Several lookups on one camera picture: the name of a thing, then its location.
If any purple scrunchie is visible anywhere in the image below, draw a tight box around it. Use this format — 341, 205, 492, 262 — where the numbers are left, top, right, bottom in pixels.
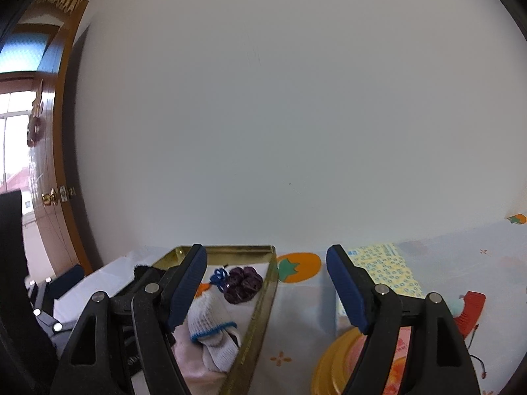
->
223, 267, 263, 305

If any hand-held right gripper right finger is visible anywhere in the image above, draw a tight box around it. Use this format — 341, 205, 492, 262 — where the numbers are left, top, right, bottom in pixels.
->
326, 244, 482, 395

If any white knit glove blue trim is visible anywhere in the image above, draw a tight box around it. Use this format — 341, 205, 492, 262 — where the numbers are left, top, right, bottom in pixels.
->
187, 292, 241, 373

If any window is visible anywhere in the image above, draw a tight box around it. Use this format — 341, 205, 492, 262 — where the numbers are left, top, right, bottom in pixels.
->
0, 29, 58, 231

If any red cloth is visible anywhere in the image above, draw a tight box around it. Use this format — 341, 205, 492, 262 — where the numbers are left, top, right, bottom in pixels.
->
453, 291, 487, 340

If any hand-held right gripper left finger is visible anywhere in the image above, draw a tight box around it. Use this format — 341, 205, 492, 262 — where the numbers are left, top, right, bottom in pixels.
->
49, 244, 208, 395

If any pink cloth garment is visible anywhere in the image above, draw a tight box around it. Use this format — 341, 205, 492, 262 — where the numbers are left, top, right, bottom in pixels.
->
172, 329, 228, 379

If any gold tin box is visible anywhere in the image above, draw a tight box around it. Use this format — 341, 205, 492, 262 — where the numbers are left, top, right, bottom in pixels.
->
111, 245, 277, 395

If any wooden door with brass knob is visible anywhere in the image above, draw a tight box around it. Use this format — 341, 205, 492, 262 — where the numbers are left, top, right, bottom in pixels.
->
22, 4, 89, 280

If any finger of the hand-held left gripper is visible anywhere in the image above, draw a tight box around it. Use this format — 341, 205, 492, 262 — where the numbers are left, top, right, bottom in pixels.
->
32, 300, 78, 355
25, 264, 86, 301

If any brass door knob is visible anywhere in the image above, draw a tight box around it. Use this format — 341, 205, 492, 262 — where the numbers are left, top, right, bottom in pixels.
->
41, 185, 69, 208

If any yellow patterned tissue pack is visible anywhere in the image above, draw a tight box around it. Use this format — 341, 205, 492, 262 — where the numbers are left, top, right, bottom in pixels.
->
329, 244, 425, 334

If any yellow round lid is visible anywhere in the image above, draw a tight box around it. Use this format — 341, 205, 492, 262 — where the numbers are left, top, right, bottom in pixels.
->
311, 323, 416, 395

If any black cloth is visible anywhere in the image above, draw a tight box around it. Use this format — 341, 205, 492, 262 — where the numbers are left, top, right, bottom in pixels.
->
132, 264, 176, 286

